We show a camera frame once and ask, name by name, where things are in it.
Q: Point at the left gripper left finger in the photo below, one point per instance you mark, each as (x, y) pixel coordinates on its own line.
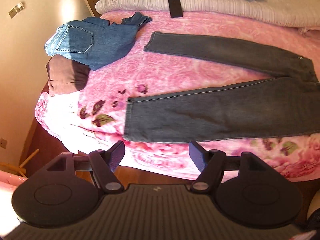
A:
(92, 172)

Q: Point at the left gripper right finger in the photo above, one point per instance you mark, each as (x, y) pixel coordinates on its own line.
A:
(214, 163)

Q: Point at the dark grey jeans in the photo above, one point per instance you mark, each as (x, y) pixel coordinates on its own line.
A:
(284, 105)

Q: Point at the pink rose blanket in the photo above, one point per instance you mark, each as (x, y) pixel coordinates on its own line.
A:
(94, 117)

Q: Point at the wooden stick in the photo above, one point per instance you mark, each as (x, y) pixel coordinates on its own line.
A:
(20, 169)

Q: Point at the brown garment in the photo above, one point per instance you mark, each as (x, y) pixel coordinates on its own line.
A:
(66, 76)

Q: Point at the blue denim jeans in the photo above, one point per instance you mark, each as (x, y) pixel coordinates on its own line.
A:
(94, 41)

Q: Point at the black smartphone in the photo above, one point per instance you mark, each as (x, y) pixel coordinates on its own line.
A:
(175, 8)

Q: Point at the striped lilac duvet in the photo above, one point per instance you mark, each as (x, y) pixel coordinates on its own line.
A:
(286, 13)

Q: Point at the low wall socket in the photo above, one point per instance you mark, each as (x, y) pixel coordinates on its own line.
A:
(3, 143)

